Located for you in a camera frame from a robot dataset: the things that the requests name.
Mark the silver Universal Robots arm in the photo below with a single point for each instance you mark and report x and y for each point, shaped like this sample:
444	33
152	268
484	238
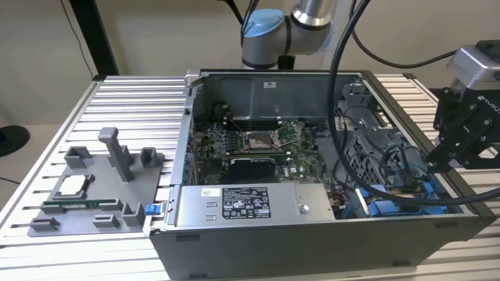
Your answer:
296	32

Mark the green RAM stick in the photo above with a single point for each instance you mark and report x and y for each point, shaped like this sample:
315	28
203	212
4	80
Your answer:
90	203

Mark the silver power supply unit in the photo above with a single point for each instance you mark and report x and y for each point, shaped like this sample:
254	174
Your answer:
195	210

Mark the green Dell motherboard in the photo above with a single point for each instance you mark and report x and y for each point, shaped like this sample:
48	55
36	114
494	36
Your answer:
300	158

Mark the black RAM slot bank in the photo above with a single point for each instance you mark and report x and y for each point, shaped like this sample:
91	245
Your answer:
258	152
270	118

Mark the perforated metal disk bay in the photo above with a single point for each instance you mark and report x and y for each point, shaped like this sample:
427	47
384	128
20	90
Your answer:
363	158

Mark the thin metal locking lever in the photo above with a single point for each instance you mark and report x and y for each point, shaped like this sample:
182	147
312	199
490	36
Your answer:
236	124
295	140

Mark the blue disk carrier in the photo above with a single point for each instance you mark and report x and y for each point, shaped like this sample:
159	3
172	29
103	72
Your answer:
376	209

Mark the CPU socket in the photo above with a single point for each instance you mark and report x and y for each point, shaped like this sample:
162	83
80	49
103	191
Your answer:
256	143

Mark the silver CPU chip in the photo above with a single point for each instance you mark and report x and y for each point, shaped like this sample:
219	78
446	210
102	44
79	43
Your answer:
74	185

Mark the blue case latch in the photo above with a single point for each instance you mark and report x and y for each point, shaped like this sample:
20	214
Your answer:
152	209

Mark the grey parts rack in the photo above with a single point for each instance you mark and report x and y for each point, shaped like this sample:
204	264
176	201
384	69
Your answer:
98	187

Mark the black graphics card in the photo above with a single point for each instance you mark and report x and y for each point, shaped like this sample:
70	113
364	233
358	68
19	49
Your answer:
252	167

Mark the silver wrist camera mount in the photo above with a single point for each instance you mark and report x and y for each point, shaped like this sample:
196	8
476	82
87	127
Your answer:
472	68

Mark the open grey PC case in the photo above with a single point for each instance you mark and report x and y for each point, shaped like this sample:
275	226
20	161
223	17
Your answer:
274	251

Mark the black upright post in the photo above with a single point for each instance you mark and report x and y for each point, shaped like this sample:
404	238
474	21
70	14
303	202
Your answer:
95	38

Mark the black round stand base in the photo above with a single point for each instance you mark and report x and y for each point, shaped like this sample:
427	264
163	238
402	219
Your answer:
14	140

